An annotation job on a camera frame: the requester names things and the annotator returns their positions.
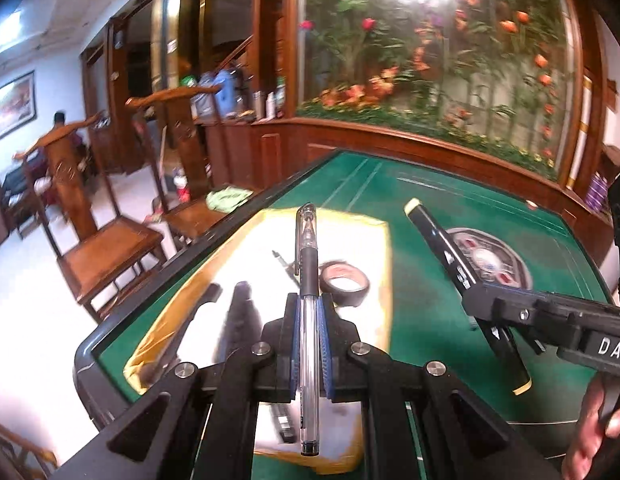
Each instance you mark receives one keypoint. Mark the carved wooden chair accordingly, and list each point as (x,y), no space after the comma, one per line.
(184,150)
(89,240)

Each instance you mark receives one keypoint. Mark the person's right hand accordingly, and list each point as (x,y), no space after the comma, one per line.
(590,435)

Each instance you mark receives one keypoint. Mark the slim black pen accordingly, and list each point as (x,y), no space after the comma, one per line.
(287,262)

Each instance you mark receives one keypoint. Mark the gold-edged white box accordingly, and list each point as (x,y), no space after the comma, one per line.
(360,240)

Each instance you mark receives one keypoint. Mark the wooden sideboard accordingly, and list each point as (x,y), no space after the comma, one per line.
(340,145)

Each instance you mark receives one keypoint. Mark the black tape roll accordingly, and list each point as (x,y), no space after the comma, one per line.
(345,285)

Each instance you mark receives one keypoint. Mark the clear gel pen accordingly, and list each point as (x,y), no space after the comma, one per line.
(308,260)

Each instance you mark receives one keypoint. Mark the round table dice console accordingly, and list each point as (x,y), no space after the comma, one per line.
(495,257)

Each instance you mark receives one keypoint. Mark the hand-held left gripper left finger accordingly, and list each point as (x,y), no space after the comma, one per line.
(294,340)

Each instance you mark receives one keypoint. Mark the framed wall painting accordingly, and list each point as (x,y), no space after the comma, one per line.
(12,107)

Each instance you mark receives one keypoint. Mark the blue thermos jug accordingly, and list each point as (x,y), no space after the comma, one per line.
(225,90)

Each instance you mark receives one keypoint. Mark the green cloth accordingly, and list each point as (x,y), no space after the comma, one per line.
(228,199)

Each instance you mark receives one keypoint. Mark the black marker yellow caps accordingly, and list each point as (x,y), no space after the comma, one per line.
(440,240)

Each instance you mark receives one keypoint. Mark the purple box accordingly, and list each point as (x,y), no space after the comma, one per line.
(598,190)

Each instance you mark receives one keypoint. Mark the flower and bamboo display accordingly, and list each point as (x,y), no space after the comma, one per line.
(440,60)

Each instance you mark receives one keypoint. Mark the red white table button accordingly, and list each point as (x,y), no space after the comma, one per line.
(531,205)

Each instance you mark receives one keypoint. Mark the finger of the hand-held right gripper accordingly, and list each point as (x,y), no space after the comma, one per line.
(532,345)
(520,310)

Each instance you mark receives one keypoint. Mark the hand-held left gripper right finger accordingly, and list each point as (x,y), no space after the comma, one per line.
(327,345)

